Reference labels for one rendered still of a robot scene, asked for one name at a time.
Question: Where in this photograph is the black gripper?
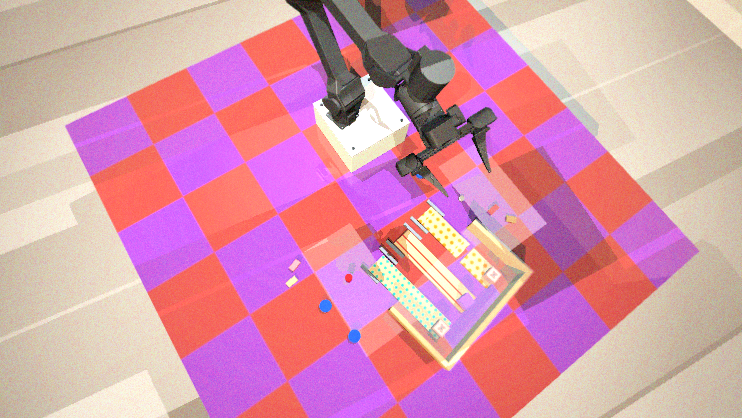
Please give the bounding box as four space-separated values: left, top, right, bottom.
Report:
395 100 497 197

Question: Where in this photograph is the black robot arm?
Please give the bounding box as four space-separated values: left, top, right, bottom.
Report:
285 0 466 149

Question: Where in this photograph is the cream strip with red stripes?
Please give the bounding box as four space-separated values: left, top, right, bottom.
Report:
394 230 437 274

